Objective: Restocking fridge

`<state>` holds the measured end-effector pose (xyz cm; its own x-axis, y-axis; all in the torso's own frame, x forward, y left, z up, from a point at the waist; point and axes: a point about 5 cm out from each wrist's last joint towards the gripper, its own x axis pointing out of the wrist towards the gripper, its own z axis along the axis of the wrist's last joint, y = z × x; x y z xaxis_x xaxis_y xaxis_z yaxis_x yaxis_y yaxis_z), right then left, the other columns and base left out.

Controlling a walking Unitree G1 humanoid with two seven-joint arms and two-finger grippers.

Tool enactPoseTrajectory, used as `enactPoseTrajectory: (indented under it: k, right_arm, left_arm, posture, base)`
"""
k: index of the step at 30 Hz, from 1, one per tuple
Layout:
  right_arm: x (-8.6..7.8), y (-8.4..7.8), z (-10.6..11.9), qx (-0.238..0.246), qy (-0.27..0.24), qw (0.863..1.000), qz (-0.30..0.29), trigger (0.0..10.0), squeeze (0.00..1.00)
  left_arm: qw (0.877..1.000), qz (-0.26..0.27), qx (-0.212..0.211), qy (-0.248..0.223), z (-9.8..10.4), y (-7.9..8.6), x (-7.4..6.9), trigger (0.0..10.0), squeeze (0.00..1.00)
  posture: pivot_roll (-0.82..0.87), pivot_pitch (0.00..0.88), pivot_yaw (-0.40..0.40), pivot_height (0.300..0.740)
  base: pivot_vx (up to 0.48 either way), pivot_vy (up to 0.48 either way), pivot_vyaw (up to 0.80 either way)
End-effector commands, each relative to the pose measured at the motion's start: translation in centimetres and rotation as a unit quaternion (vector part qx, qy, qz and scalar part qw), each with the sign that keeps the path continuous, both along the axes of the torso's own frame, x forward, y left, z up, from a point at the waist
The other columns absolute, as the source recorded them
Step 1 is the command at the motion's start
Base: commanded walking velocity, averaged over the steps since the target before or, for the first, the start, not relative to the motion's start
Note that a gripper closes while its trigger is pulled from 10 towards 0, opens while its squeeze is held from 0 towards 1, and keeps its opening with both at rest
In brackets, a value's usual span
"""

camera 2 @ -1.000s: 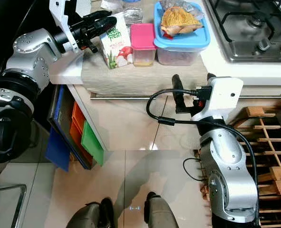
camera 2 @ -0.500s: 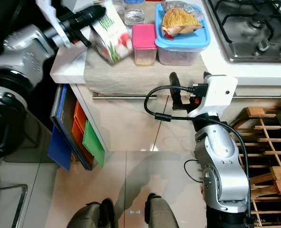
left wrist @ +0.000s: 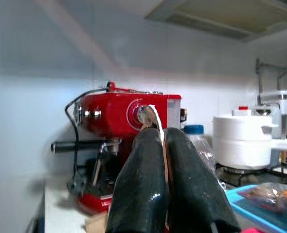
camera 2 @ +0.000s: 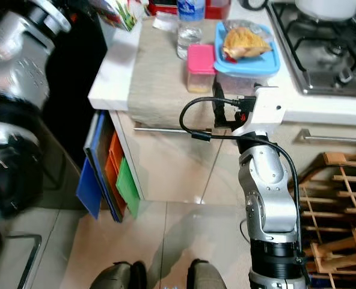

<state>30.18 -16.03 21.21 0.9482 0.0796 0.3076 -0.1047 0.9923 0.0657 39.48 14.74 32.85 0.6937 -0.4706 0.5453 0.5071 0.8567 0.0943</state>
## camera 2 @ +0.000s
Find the blue lid food container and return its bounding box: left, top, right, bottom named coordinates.
left=214, top=21, right=281, bottom=97

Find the pink lid food container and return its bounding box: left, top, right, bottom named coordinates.
left=186, top=43, right=218, bottom=94

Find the clear noodle packet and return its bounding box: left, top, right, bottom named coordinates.
left=221, top=20, right=274, bottom=61

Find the beige woven cloth mat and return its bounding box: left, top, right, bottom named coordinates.
left=127, top=18, right=221, bottom=127

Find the steel gas stove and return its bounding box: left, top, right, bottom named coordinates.
left=265, top=0, right=356, bottom=97

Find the white kitchen counter cabinet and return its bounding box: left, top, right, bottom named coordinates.
left=88, top=0, right=356, bottom=208

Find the red container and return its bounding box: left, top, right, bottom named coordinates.
left=148, top=0, right=230, bottom=19

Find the blue label water bottle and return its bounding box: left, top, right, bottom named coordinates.
left=177, top=0, right=206, bottom=23

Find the white paper packet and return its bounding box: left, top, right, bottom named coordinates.
left=151, top=12, right=179, bottom=32

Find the white pot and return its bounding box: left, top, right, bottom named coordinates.
left=295, top=0, right=356, bottom=20

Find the orange flat board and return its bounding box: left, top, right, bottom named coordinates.
left=105, top=132, right=126, bottom=211

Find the green flat board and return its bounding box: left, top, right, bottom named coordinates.
left=116, top=158, right=141, bottom=220

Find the printed green snack box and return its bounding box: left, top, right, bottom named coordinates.
left=91, top=0, right=140, bottom=31

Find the wooden slat rack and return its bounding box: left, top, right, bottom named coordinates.
left=289, top=152, right=356, bottom=284

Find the blue flat board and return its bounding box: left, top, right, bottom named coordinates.
left=76, top=111, right=121, bottom=223

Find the grey right robot foot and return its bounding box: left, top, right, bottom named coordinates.
left=187, top=259, right=227, bottom=289

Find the grey robot foot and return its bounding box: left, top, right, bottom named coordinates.
left=91, top=260, right=149, bottom=289
left=187, top=259, right=227, bottom=289

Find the grey left robot foot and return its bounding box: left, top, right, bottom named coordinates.
left=91, top=260, right=149, bottom=289

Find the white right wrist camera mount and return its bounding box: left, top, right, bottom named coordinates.
left=232, top=84, right=286, bottom=138

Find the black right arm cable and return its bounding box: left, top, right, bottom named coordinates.
left=179, top=96, right=302, bottom=208

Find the silver cabinet bar handle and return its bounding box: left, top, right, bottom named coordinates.
left=298, top=129, right=356, bottom=145
left=133, top=126, right=182, bottom=134

